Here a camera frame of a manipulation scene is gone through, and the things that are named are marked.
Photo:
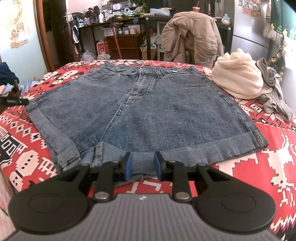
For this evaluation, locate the white framed cabinet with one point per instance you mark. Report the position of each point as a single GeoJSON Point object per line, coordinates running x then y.
{"type": "Point", "coordinates": [159, 30]}

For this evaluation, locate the gold wall decal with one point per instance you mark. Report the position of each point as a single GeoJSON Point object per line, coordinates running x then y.
{"type": "Point", "coordinates": [18, 25]}

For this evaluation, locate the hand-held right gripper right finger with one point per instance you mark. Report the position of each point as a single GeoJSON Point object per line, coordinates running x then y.
{"type": "Point", "coordinates": [157, 168]}

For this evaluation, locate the red carton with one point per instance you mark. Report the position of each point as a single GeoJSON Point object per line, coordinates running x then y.
{"type": "Point", "coordinates": [103, 46]}

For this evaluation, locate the yellow paper bag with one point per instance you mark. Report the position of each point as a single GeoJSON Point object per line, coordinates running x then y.
{"type": "Point", "coordinates": [144, 52]}

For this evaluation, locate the grey striped garment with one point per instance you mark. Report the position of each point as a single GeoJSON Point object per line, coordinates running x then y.
{"type": "Point", "coordinates": [275, 102]}

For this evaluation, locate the printed white plastic bag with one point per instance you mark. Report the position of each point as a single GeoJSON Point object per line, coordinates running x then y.
{"type": "Point", "coordinates": [89, 55]}

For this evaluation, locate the red paper cup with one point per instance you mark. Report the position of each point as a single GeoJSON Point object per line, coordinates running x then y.
{"type": "Point", "coordinates": [196, 9]}

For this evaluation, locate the pile of pale clothes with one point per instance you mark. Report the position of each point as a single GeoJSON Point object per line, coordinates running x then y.
{"type": "Point", "coordinates": [5, 89]}

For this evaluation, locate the brown wooden dresser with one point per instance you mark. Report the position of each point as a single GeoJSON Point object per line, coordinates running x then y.
{"type": "Point", "coordinates": [127, 46]}

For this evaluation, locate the wooden door frame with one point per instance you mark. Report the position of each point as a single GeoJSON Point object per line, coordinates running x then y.
{"type": "Point", "coordinates": [44, 34]}

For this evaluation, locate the black monitor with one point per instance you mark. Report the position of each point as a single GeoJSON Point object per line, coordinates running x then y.
{"type": "Point", "coordinates": [180, 4]}

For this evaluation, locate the small Christmas tree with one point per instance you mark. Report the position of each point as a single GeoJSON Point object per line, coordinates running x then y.
{"type": "Point", "coordinates": [277, 58]}

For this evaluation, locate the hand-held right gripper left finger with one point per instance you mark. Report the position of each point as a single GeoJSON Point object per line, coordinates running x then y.
{"type": "Point", "coordinates": [128, 168]}

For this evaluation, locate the silver refrigerator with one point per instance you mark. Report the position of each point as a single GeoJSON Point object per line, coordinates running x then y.
{"type": "Point", "coordinates": [247, 32]}

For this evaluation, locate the red broom stick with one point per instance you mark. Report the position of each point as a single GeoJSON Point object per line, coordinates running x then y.
{"type": "Point", "coordinates": [116, 41]}

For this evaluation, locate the light blue plush toy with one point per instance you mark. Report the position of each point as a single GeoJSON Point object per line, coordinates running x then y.
{"type": "Point", "coordinates": [226, 19]}

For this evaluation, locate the dark blue garment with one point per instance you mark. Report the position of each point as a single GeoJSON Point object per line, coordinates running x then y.
{"type": "Point", "coordinates": [8, 73]}

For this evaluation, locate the beige padded jacket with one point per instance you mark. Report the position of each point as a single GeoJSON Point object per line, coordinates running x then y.
{"type": "Point", "coordinates": [203, 34]}

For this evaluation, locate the plain white plastic bag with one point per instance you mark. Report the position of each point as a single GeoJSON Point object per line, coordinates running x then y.
{"type": "Point", "coordinates": [104, 56]}

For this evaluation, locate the black desk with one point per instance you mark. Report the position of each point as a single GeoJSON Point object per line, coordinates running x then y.
{"type": "Point", "coordinates": [148, 39]}

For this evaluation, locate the cardboard box round print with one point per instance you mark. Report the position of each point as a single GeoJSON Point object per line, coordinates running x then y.
{"type": "Point", "coordinates": [15, 89]}

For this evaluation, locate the white fleece garment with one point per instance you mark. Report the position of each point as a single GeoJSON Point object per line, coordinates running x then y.
{"type": "Point", "coordinates": [238, 74]}

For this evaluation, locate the light blue cloth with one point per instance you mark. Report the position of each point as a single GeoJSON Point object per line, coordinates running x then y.
{"type": "Point", "coordinates": [29, 84]}

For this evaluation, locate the hanging beige cloth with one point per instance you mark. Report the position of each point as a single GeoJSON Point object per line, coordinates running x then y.
{"type": "Point", "coordinates": [269, 25]}

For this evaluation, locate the red patterned blanket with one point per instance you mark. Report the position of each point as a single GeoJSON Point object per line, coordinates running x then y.
{"type": "Point", "coordinates": [254, 150]}

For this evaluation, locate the cluster of fridge magnets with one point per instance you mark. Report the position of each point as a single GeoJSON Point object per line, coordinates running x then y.
{"type": "Point", "coordinates": [249, 9]}

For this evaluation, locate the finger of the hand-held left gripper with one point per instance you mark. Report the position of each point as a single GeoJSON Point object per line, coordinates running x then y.
{"type": "Point", "coordinates": [25, 102]}

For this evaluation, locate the light blue box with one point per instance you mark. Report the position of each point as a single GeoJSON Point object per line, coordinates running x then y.
{"type": "Point", "coordinates": [160, 12]}

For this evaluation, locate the green printed curtain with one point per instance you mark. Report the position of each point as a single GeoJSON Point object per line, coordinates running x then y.
{"type": "Point", "coordinates": [282, 14]}

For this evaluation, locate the blue denim shorts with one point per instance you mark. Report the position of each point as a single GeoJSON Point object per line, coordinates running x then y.
{"type": "Point", "coordinates": [150, 111]}

